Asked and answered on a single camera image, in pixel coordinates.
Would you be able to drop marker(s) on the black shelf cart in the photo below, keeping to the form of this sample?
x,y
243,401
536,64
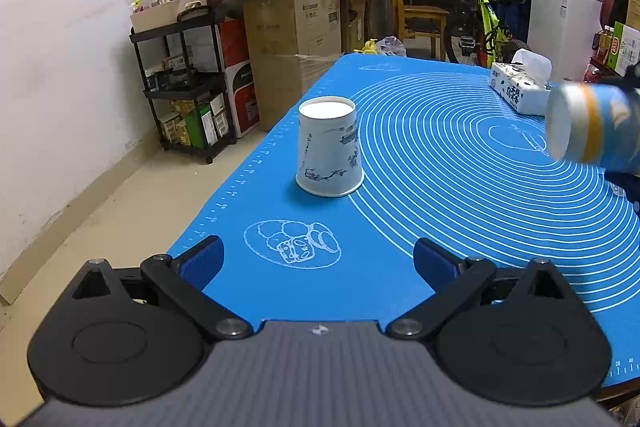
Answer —
x,y
192,84

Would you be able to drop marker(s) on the white chest freezer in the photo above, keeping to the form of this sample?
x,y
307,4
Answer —
x,y
563,31

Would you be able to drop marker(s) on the bicycle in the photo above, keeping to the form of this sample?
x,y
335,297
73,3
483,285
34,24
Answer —
x,y
474,34

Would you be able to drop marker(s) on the blue silicone baking mat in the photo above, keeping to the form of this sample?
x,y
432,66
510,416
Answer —
x,y
443,158

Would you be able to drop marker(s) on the sailboat print paper cup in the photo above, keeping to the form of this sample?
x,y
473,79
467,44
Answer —
x,y
594,124

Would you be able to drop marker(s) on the red white box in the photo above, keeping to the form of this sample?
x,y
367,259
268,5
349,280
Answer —
x,y
239,76

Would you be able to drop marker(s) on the wooden chair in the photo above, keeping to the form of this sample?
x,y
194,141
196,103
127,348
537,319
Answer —
x,y
436,17

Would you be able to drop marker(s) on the lower cardboard box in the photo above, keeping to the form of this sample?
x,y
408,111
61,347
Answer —
x,y
292,43

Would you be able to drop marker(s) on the white tissue box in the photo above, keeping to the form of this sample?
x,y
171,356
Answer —
x,y
524,82

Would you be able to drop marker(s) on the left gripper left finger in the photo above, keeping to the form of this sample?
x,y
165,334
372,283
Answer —
x,y
181,282

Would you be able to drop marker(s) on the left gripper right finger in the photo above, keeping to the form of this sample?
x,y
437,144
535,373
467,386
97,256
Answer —
x,y
457,283

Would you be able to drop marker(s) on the white blue-print paper cup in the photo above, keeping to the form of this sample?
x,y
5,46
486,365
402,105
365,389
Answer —
x,y
329,158

